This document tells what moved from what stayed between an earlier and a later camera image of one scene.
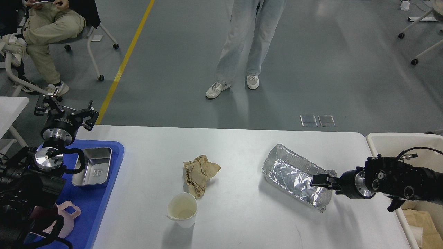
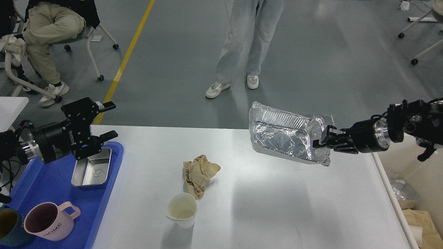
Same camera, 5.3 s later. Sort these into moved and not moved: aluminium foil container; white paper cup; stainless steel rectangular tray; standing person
Moved: aluminium foil container
Not moved: standing person; white paper cup; stainless steel rectangular tray
